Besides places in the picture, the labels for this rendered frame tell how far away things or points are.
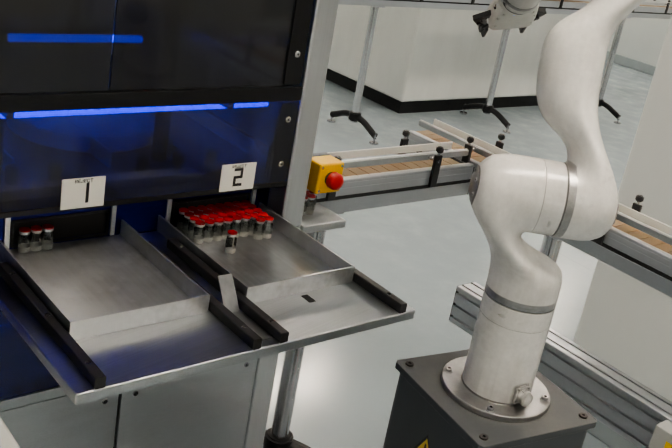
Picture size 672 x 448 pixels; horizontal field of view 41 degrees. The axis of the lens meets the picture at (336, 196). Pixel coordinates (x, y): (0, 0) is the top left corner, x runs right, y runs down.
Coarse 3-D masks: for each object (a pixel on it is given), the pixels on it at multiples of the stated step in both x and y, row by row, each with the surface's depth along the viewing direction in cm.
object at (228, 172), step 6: (252, 162) 190; (222, 168) 185; (228, 168) 186; (234, 168) 187; (246, 168) 189; (252, 168) 190; (222, 174) 186; (228, 174) 187; (234, 174) 188; (246, 174) 190; (252, 174) 191; (222, 180) 186; (228, 180) 187; (240, 180) 189; (246, 180) 190; (252, 180) 192; (222, 186) 187; (228, 186) 188; (234, 186) 189; (240, 186) 190; (246, 186) 191; (252, 186) 192
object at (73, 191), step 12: (72, 180) 165; (84, 180) 166; (96, 180) 168; (72, 192) 166; (84, 192) 167; (96, 192) 169; (60, 204) 165; (72, 204) 167; (84, 204) 168; (96, 204) 170
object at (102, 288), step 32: (128, 224) 183; (0, 256) 167; (32, 256) 170; (64, 256) 172; (96, 256) 175; (128, 256) 177; (160, 256) 173; (32, 288) 156; (64, 288) 161; (96, 288) 163; (128, 288) 165; (160, 288) 167; (192, 288) 165; (64, 320) 147; (96, 320) 148; (128, 320) 152; (160, 320) 156
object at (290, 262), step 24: (192, 240) 189; (240, 240) 193; (264, 240) 195; (288, 240) 197; (312, 240) 192; (216, 264) 174; (240, 264) 182; (264, 264) 184; (288, 264) 186; (312, 264) 188; (336, 264) 187; (240, 288) 168; (264, 288) 169; (288, 288) 173; (312, 288) 177
